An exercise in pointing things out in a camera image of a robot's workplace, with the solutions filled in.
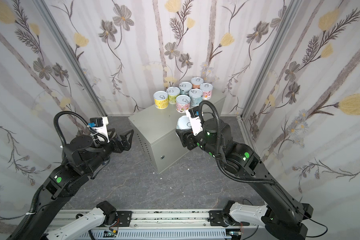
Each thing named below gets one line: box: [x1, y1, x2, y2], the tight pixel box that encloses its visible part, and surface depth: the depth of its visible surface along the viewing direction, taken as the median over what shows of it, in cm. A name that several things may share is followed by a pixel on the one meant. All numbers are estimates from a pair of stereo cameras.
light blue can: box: [189, 88, 204, 107], surface depth 78 cm
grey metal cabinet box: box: [128, 95, 226, 174], surface depth 73 cm
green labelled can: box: [166, 86, 181, 105], surface depth 78 cm
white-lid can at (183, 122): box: [176, 115, 192, 130], surface depth 55 cm
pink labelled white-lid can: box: [176, 94, 191, 114], surface depth 74 cm
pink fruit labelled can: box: [200, 82, 213, 100], surface depth 81 cm
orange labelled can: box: [190, 77, 204, 89], surface depth 85 cm
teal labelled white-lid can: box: [179, 81, 193, 95], surface depth 82 cm
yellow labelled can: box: [153, 90, 169, 110], surface depth 76 cm
